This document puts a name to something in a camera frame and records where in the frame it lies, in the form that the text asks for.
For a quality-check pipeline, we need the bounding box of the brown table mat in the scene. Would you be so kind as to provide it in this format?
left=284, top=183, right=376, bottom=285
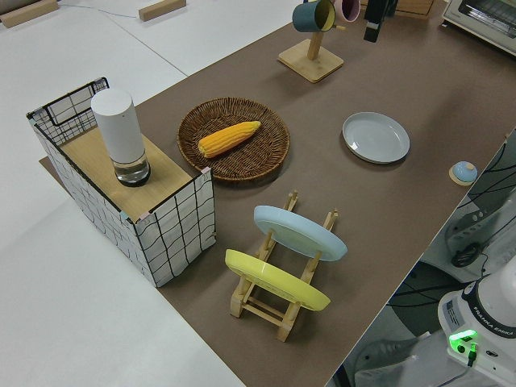
left=38, top=0, right=516, bottom=387

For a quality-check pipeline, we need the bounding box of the yellow corn cob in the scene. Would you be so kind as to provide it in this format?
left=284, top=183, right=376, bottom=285
left=198, top=120, right=261, bottom=159

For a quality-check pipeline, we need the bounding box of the white cylinder with clear base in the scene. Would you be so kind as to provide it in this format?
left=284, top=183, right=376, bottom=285
left=90, top=89, right=152, bottom=188

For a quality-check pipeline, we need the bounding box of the grid patterned wire basket box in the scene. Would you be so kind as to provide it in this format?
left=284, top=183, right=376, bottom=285
left=26, top=76, right=218, bottom=289

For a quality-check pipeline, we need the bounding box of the wooden dish rack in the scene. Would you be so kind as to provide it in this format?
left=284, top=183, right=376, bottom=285
left=229, top=189, right=339, bottom=343

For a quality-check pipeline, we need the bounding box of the wooden box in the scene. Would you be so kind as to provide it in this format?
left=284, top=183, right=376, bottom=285
left=360, top=0, right=437, bottom=20

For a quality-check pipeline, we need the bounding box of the light blue plate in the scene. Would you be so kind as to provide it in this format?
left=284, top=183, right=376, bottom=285
left=253, top=205, right=348, bottom=263

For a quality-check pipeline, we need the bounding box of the thin blue cable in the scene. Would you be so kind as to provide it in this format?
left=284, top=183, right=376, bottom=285
left=56, top=0, right=140, bottom=19

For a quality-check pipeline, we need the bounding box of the dark teal mug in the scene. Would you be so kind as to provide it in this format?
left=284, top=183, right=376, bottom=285
left=291, top=0, right=338, bottom=33

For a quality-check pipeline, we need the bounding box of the gray round plate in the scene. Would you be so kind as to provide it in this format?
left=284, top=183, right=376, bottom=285
left=342, top=111, right=411, bottom=164

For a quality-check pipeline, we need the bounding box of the pink mug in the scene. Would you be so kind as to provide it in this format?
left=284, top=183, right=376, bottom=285
left=335, top=0, right=363, bottom=23

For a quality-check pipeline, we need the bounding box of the long wooden block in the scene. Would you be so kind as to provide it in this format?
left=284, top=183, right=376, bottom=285
left=0, top=0, right=60, bottom=28
left=138, top=0, right=188, bottom=22

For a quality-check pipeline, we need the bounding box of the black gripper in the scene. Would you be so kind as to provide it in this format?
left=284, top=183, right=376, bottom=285
left=363, top=0, right=398, bottom=44

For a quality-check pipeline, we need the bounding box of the wooden mug tree stand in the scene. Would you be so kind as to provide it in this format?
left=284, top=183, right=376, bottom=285
left=277, top=23, right=347, bottom=85

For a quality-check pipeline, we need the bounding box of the light wooden board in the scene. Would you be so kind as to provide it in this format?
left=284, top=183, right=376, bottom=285
left=60, top=127, right=194, bottom=217

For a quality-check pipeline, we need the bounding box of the cream toaster oven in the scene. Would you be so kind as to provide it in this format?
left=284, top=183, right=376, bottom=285
left=439, top=0, right=516, bottom=60

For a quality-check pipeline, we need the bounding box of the black coiled cable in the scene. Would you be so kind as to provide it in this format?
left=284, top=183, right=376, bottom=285
left=451, top=241, right=483, bottom=268

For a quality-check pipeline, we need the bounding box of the blue dome bell on coaster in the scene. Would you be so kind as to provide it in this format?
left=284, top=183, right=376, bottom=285
left=448, top=160, right=479, bottom=186

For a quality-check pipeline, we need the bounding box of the yellow plate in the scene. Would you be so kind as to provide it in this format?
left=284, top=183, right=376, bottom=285
left=224, top=248, right=332, bottom=312

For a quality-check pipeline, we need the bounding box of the round brown wicker basket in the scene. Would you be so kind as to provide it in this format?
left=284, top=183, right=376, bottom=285
left=177, top=97, right=291, bottom=187

